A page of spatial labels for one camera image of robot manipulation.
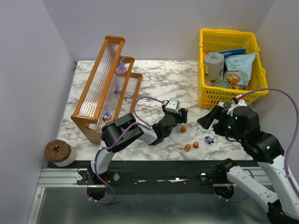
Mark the yellow plastic basket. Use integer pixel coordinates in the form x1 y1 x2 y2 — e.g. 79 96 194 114
198 28 268 109

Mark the purple donkey red base toy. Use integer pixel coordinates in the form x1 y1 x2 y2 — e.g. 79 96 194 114
114 80 121 96

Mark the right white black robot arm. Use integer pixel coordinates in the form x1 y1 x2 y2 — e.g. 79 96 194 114
197 105 299 224

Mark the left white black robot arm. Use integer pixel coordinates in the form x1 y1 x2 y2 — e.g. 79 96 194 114
88 106 188 182

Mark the brown tiered acrylic shelf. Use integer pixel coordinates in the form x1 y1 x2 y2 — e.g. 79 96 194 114
71 35 142 144

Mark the white bottle grey cap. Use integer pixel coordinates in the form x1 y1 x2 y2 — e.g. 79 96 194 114
218 102 233 110

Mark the orange bear toy front right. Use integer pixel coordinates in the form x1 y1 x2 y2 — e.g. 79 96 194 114
193 141 199 148

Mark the orange bear toy front left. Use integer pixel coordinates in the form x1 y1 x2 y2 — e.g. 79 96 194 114
185 144 191 152

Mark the green round item in basket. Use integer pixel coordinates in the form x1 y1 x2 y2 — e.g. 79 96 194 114
212 80 232 89

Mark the grey cylindrical canister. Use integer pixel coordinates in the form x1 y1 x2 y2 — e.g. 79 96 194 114
203 52 224 81

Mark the light blue chips bag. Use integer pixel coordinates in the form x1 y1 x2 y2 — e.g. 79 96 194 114
224 52 257 89

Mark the dark blue box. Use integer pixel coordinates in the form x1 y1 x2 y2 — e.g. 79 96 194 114
218 48 246 57

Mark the brown topped white roll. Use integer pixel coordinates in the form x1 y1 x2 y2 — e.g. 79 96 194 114
44 140 77 167

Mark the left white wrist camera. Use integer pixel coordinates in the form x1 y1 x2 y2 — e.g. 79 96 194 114
163 99 180 114

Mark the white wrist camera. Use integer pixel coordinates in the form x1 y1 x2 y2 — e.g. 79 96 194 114
227 95 247 116
163 99 180 114

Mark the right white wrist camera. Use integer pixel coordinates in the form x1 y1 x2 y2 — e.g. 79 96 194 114
227 95 247 116

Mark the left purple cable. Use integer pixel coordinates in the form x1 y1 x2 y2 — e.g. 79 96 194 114
93 96 167 205

